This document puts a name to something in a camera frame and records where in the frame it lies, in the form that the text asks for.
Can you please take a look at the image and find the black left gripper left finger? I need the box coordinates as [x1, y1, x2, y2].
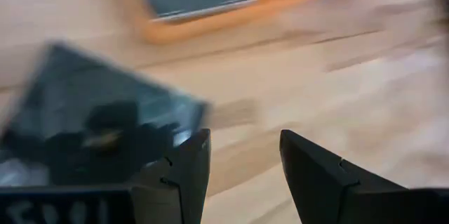
[131, 128, 212, 224]

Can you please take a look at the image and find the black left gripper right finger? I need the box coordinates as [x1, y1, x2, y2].
[279, 129, 449, 224]

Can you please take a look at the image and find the jewel case with grey photo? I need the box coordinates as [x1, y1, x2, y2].
[0, 41, 211, 224]

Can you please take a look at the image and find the orange translucent tray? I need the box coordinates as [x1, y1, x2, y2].
[115, 0, 323, 46]

